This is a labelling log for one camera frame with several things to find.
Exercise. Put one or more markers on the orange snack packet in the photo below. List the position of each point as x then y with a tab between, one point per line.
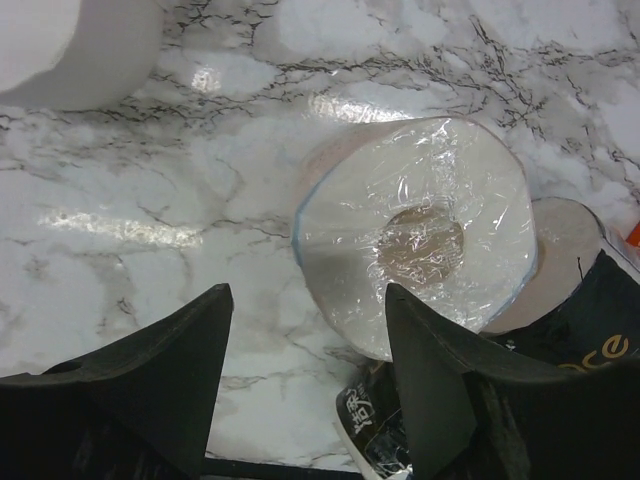
632	240

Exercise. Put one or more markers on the black wrapped roll right rear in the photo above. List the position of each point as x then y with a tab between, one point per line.
580	310

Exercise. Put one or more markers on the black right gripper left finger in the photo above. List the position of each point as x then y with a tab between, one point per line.
138	408

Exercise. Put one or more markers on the black wrapped roll right front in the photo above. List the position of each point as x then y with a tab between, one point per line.
369	422

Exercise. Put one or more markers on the black wrapped roll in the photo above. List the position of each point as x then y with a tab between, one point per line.
369	422
580	310

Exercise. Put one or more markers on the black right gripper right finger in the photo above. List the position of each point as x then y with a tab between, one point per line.
473	409

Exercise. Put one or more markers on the plastic pinkish paper roll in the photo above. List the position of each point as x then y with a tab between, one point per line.
437	205

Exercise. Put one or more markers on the white paper roll centre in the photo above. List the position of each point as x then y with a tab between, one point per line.
77	55

